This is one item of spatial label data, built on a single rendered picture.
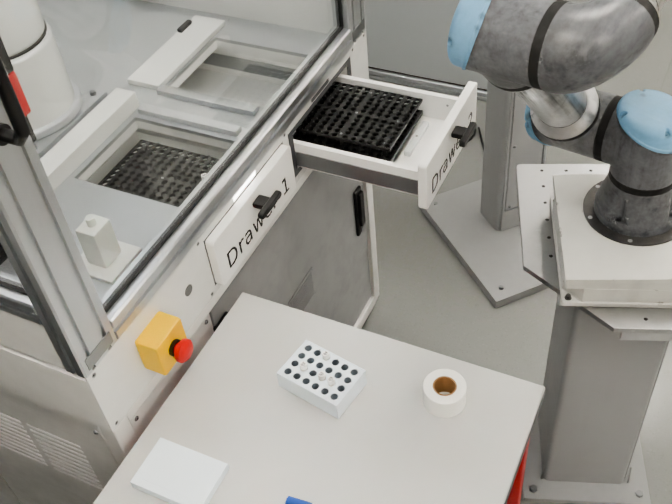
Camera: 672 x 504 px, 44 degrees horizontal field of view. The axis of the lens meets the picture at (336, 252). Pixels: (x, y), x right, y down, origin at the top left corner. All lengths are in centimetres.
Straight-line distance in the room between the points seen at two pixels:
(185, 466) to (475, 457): 45
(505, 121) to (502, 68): 130
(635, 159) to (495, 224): 125
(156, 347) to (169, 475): 20
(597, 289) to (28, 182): 95
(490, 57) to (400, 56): 223
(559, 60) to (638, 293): 58
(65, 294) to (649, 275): 95
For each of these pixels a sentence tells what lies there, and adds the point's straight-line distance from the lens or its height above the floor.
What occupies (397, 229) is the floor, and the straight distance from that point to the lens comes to 277.
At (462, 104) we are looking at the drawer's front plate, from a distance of 171.
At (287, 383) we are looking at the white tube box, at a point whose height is 78.
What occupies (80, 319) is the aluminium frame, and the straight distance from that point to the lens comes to 124.
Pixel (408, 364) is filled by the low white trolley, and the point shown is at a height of 76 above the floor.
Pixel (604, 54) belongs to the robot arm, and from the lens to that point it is 111.
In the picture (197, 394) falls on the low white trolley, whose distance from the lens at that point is 147.
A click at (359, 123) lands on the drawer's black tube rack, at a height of 90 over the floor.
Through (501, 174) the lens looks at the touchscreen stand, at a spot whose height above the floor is 27.
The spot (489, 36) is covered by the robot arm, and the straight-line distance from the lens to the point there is 113.
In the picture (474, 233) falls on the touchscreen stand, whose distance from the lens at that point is 270.
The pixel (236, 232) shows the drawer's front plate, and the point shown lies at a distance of 152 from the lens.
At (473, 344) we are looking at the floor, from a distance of 245.
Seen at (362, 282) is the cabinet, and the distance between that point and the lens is 233.
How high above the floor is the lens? 192
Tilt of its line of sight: 45 degrees down
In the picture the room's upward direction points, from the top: 7 degrees counter-clockwise
